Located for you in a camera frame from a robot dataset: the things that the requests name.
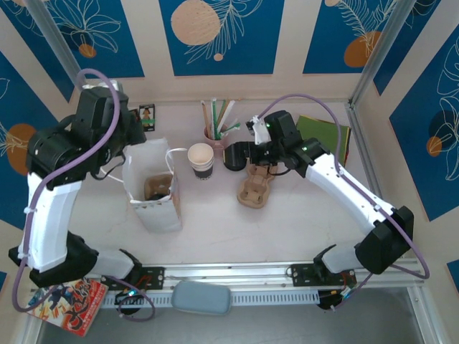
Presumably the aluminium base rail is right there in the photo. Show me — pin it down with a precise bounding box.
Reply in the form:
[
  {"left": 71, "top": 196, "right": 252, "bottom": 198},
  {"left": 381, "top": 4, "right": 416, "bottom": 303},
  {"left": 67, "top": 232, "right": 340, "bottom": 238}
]
[{"left": 34, "top": 259, "right": 426, "bottom": 290}]

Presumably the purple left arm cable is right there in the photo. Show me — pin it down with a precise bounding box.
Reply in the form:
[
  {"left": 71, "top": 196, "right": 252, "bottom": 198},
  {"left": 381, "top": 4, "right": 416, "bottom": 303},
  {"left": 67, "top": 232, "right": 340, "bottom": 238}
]
[{"left": 12, "top": 69, "right": 157, "bottom": 323}]

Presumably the pink straw holder cup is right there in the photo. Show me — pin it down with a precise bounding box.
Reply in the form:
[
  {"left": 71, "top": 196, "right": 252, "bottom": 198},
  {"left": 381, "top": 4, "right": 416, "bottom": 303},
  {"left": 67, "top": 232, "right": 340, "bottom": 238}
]
[{"left": 203, "top": 124, "right": 230, "bottom": 150}]

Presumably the aluminium side rail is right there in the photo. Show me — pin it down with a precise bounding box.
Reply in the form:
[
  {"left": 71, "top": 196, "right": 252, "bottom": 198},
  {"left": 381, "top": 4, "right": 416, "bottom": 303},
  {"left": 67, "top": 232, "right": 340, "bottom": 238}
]
[{"left": 344, "top": 102, "right": 402, "bottom": 259}]

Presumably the aluminium frame post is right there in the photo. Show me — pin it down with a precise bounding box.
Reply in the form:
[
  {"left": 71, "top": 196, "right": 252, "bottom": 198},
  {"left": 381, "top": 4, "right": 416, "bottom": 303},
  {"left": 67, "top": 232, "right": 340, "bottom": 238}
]
[
  {"left": 24, "top": 0, "right": 100, "bottom": 113},
  {"left": 348, "top": 0, "right": 417, "bottom": 108}
]

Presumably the green drinking straw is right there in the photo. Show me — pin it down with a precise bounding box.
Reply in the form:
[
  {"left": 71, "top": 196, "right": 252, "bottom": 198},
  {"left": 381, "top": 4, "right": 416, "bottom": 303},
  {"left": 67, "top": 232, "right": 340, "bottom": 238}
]
[{"left": 210, "top": 95, "right": 218, "bottom": 140}]

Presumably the black framed picture card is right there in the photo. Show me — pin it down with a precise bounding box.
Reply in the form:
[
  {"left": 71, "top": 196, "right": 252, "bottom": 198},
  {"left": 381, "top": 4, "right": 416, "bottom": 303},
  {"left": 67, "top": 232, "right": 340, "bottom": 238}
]
[{"left": 138, "top": 102, "right": 157, "bottom": 133}]

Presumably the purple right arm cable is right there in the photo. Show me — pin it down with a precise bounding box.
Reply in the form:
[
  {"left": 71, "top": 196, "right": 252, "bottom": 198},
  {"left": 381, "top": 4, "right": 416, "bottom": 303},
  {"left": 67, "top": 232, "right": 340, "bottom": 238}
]
[{"left": 260, "top": 93, "right": 430, "bottom": 312}]

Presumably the green napkin box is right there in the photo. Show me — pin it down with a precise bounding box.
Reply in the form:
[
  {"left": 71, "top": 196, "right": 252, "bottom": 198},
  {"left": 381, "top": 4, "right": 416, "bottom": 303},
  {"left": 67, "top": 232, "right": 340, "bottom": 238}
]
[{"left": 296, "top": 114, "right": 351, "bottom": 168}]

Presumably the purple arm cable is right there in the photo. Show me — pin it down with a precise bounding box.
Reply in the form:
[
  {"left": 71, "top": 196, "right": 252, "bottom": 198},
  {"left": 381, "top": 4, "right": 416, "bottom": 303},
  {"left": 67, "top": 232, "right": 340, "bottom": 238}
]
[
  {"left": 260, "top": 93, "right": 430, "bottom": 312},
  {"left": 12, "top": 69, "right": 157, "bottom": 323}
]

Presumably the green straw with white wrapper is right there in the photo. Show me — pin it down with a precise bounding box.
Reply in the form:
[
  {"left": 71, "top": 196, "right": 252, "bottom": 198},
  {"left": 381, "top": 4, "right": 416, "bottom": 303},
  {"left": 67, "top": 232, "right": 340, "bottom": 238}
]
[{"left": 219, "top": 121, "right": 242, "bottom": 139}]

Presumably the colourful comic book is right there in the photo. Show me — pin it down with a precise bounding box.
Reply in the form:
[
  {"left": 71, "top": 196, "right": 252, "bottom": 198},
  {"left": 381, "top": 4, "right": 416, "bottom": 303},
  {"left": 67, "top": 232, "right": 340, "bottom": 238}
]
[{"left": 27, "top": 279, "right": 110, "bottom": 338}]

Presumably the white animal print paper bag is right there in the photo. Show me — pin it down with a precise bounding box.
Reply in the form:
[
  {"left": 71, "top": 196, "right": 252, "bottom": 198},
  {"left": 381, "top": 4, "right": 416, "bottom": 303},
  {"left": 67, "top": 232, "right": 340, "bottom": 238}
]
[{"left": 96, "top": 138, "right": 189, "bottom": 234}]

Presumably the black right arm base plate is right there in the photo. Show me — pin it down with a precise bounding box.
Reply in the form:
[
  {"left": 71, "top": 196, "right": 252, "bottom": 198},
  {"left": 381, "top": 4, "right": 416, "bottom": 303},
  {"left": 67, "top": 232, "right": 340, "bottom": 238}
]
[{"left": 289, "top": 263, "right": 358, "bottom": 288}]

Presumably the white slotted cable duct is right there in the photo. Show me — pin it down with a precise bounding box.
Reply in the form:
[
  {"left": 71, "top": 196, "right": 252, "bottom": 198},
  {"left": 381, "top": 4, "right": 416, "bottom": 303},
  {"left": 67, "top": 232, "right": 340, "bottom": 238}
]
[{"left": 101, "top": 289, "right": 321, "bottom": 310}]

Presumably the grey blue cushion pad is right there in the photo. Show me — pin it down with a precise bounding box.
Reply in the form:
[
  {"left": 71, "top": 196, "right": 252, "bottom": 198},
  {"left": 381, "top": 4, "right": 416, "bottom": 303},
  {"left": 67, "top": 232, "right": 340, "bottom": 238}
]
[{"left": 171, "top": 279, "right": 233, "bottom": 317}]

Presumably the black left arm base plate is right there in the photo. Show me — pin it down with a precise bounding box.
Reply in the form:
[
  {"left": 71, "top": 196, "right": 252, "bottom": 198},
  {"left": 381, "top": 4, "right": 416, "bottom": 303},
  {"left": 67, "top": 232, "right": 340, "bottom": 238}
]
[{"left": 138, "top": 267, "right": 166, "bottom": 292}]

